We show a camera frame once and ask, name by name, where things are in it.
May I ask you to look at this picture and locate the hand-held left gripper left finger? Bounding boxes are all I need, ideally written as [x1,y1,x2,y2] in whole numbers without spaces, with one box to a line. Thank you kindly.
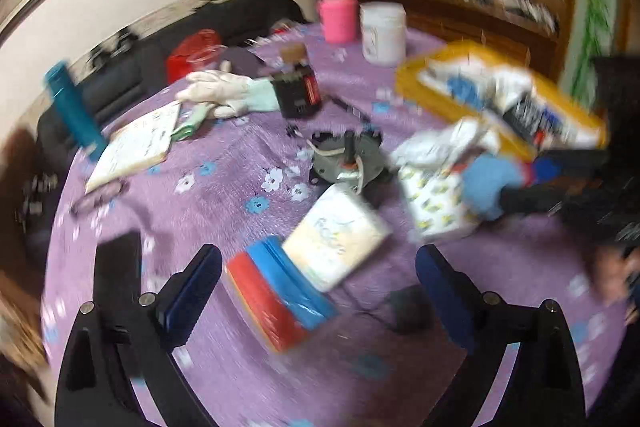
[54,243,224,427]

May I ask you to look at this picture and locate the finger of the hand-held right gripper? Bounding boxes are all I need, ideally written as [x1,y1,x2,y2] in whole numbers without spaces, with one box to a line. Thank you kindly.
[500,187,576,220]
[532,149,608,180]

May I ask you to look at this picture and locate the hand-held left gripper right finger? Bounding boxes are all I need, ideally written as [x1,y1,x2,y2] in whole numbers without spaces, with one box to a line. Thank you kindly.
[415,243,587,427]

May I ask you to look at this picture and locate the light blue tissue packet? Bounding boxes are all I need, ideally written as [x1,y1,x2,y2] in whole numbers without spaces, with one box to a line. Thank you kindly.
[460,154,523,220]

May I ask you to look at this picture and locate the red and blue tissue packet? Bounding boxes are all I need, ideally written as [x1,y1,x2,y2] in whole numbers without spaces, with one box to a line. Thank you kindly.
[225,236,338,353]

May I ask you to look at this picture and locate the yellow-print tissue packet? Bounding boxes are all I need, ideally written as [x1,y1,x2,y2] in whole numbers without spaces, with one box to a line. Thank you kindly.
[392,117,496,244]

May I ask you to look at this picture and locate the pile of assorted soft packs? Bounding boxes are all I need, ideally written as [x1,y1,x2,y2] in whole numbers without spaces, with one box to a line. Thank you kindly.
[417,57,601,148]

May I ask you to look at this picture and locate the plain white tissue packet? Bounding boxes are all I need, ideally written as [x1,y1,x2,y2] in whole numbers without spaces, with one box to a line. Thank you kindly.
[281,184,392,293]

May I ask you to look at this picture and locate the yellow cardboard box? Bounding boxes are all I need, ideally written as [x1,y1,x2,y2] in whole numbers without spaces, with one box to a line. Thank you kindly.
[394,42,611,162]

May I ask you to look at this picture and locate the person's right hand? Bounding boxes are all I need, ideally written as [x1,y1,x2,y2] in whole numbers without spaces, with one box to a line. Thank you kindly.
[592,244,640,308]

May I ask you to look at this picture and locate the black charger adapter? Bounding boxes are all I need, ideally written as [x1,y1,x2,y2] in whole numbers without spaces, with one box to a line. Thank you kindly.
[385,284,433,335]

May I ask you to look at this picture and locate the black phone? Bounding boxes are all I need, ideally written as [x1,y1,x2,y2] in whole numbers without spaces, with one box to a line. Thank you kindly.
[94,231,144,315]

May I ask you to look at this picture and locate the purple floral tablecloth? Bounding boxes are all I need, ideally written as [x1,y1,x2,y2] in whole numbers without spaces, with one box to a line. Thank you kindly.
[40,21,631,427]

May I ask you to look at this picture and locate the eyeglasses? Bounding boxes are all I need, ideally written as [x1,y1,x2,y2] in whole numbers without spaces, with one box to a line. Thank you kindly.
[70,181,128,215]

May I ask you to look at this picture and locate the bamboo print panel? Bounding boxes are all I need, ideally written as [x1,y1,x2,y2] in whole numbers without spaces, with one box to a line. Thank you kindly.
[560,0,626,98]

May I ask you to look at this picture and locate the white book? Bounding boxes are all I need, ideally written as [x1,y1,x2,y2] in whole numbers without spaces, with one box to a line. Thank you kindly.
[84,101,183,194]

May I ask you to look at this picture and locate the wooden sideboard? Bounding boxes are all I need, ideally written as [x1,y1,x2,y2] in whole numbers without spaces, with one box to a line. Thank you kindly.
[350,0,566,82]

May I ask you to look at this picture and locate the round dark motor device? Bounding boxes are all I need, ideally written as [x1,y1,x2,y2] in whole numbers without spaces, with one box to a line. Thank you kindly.
[310,129,393,198]

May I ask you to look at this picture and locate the small green packet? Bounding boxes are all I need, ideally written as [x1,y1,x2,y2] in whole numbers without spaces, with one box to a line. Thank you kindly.
[172,104,208,140]

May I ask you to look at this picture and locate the black binder clips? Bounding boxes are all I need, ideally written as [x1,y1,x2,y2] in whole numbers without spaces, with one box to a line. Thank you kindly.
[20,174,58,228]

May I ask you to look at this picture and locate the black pen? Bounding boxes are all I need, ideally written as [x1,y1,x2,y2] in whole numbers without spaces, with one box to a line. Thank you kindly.
[327,94,373,122]

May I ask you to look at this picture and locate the brown chair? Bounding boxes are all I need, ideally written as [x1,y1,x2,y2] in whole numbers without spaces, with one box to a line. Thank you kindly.
[0,127,66,268]

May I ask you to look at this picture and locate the pair of white gloves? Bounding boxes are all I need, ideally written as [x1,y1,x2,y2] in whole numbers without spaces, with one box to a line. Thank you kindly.
[176,69,278,118]

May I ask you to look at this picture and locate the teal bottle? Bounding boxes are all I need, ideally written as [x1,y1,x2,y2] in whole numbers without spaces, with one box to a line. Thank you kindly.
[44,61,108,160]

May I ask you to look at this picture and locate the white plastic jar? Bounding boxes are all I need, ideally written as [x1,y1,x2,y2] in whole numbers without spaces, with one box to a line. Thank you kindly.
[360,2,407,66]

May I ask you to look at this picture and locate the small black red box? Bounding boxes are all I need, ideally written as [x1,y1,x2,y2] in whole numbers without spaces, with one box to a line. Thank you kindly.
[272,64,321,120]

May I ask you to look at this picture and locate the dark grey sofa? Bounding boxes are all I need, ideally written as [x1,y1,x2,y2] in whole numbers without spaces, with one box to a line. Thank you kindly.
[35,0,311,148]

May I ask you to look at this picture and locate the red bag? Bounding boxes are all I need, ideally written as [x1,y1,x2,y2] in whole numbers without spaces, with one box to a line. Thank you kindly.
[166,29,223,84]

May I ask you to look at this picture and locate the black clamp device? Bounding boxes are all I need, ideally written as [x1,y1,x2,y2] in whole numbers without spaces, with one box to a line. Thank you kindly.
[90,39,116,68]
[112,32,138,58]

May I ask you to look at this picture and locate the small brown jar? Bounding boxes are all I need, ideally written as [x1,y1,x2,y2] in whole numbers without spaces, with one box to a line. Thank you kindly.
[280,44,308,66]

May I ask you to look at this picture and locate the pink thermos bottle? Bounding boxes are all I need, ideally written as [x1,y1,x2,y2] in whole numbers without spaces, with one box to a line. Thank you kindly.
[316,0,360,44]

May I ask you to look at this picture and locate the black bag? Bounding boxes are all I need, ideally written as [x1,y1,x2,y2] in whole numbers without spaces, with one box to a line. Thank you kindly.
[232,0,307,28]

